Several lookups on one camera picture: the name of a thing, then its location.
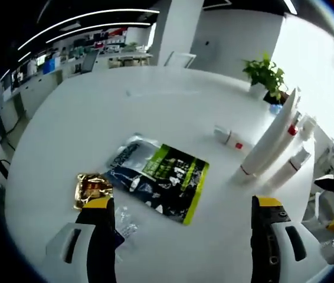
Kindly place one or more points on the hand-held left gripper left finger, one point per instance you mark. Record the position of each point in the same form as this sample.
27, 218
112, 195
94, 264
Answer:
102, 236

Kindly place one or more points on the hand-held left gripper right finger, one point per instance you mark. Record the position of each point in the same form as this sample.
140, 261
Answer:
264, 241

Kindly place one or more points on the small clear skincare sachet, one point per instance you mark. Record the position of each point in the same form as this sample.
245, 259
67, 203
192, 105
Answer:
127, 224

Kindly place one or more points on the gold skincare sachet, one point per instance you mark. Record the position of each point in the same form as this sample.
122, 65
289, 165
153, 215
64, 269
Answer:
91, 188

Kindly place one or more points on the tall red-collar skincare pump bottle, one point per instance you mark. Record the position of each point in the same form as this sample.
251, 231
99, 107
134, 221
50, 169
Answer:
292, 129

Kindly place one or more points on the white skincare tube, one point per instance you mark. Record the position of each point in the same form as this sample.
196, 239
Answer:
270, 138

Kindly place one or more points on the green and silver skincare sachet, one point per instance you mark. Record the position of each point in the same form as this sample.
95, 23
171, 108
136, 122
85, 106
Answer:
167, 179

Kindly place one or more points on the blue cloth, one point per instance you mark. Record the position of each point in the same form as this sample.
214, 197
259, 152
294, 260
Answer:
276, 108

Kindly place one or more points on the white plant pot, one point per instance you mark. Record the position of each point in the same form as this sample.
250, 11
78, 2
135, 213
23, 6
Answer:
257, 90

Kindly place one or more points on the green potted plant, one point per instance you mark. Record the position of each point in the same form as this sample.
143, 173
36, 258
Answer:
264, 73

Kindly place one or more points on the grey office chair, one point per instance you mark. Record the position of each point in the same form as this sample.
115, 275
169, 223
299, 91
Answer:
88, 62

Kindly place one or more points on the blue box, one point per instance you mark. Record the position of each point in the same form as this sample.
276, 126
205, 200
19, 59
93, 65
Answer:
50, 65

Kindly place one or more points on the white office chair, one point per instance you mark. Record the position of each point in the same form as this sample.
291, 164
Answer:
180, 59

